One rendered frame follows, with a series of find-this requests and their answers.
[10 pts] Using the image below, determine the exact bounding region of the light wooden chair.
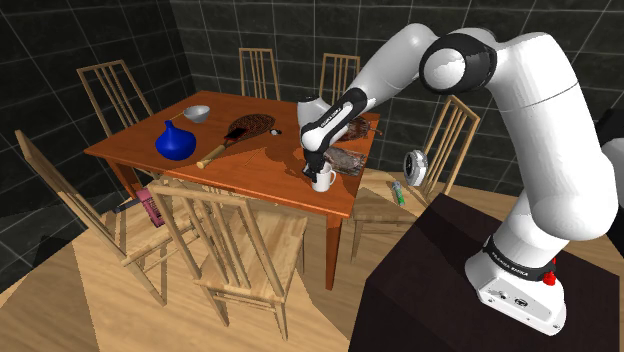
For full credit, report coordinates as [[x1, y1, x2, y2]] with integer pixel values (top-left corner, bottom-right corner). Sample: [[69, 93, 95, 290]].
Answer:
[[147, 182, 310, 342], [237, 47, 282, 102], [349, 94, 482, 265], [13, 128, 201, 308], [75, 59, 155, 141], [318, 52, 362, 106]]

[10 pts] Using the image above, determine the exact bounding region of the pink book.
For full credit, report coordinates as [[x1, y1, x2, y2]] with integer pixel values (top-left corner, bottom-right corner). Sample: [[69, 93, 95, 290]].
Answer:
[[134, 188, 166, 229]]

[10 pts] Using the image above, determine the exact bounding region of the orange-brown wooden table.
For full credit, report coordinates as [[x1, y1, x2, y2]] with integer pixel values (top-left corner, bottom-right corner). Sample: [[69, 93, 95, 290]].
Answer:
[[83, 89, 382, 292]]

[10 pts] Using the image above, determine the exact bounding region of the dark robot stand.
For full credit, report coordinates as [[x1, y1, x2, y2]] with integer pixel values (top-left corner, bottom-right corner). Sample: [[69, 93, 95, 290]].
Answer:
[[347, 191, 624, 352]]

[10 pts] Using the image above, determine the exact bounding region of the brown flat slab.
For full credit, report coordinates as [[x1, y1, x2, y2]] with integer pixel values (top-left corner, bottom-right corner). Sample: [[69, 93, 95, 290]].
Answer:
[[323, 146, 368, 176]]

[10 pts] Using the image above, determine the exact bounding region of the brown racket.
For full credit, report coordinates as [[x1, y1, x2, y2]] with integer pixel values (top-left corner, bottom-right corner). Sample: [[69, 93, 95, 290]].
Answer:
[[196, 113, 278, 171]]

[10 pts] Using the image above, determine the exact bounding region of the brown woven basket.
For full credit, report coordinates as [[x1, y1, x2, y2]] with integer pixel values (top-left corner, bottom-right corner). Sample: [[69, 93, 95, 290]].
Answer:
[[338, 115, 380, 143]]

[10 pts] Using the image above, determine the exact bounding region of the blue vase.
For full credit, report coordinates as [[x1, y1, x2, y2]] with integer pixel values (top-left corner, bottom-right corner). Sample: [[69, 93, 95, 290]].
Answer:
[[154, 119, 198, 162]]

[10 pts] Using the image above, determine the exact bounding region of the silver alarm clock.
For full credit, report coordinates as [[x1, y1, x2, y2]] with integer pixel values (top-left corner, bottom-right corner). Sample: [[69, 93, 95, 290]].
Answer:
[[402, 148, 430, 188]]

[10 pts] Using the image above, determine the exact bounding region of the grey bowl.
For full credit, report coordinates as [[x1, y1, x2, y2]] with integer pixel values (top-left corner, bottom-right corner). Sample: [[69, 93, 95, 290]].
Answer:
[[182, 105, 212, 125]]

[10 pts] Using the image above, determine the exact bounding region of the white mug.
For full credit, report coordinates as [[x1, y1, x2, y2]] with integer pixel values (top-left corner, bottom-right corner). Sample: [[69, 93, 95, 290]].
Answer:
[[311, 162, 338, 193]]

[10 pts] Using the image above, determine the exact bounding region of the green and grey tube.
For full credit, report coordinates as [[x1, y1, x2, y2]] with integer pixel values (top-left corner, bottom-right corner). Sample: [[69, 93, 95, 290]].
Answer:
[[390, 180, 407, 207]]

